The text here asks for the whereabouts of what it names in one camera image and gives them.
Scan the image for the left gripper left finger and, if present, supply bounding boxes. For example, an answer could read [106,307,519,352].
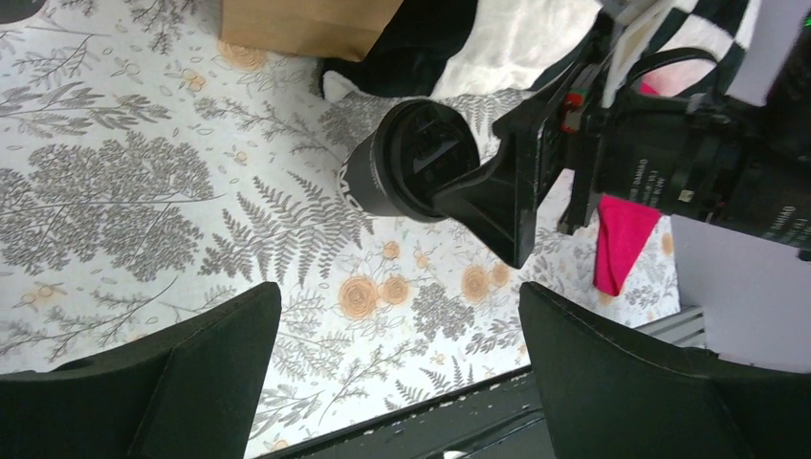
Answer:
[1,282,281,458]

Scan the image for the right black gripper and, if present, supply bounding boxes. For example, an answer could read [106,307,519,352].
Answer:
[432,13,810,269]

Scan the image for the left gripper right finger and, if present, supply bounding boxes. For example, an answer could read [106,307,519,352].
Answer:
[518,282,810,458]

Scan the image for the black plastic cup lid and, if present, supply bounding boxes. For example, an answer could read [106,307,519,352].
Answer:
[372,99,481,223]

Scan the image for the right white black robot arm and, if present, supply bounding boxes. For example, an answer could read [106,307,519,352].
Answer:
[432,1,810,367]

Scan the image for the red cloth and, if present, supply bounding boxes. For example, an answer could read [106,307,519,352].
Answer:
[592,82,664,297]

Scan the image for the black white checkered pillow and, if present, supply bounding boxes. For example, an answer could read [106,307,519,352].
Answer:
[319,1,761,102]

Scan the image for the brown paper bag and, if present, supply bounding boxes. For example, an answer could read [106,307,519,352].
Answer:
[220,0,403,62]

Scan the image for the floral patterned table mat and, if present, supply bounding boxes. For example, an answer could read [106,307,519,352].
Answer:
[1,1,679,457]

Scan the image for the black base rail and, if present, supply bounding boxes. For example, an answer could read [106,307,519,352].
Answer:
[266,365,556,459]

